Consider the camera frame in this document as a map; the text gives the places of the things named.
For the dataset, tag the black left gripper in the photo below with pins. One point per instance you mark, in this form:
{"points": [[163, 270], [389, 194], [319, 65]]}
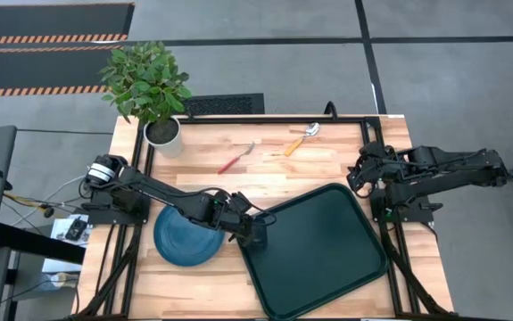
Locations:
{"points": [[234, 211]]}

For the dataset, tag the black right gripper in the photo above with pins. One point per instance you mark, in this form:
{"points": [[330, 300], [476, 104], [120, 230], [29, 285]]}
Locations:
{"points": [[378, 165]]}

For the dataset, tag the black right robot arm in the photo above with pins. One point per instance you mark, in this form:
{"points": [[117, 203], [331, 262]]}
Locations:
{"points": [[452, 167]]}

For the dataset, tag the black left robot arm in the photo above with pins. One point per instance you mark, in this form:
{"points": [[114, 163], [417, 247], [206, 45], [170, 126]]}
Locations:
{"points": [[158, 185]]}

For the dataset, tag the blue round plate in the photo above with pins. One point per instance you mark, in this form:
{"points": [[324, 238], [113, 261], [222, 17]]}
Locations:
{"points": [[184, 245]]}

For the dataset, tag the dark green serving tray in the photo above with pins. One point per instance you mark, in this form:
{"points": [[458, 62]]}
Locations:
{"points": [[318, 249]]}

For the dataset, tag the white plant pot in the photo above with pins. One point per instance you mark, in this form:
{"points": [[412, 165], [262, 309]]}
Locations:
{"points": [[169, 145]]}

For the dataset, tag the black perforated floor mat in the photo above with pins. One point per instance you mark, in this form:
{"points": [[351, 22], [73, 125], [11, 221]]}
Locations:
{"points": [[225, 106]]}

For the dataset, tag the black handheld controller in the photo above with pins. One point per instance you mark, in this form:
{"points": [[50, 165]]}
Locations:
{"points": [[76, 229]]}

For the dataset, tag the green leafy plant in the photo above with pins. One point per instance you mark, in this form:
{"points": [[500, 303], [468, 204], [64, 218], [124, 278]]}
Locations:
{"points": [[144, 82]]}

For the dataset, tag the white paper sheet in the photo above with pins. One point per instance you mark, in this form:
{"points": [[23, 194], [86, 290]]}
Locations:
{"points": [[62, 263]]}

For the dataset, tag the black hazard-striped floor mat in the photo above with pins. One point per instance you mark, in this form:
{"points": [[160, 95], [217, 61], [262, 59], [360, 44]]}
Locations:
{"points": [[51, 20], [37, 67]]}

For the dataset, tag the black aluminium table frame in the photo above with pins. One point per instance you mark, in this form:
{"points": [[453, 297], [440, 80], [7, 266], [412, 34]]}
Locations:
{"points": [[260, 120]]}

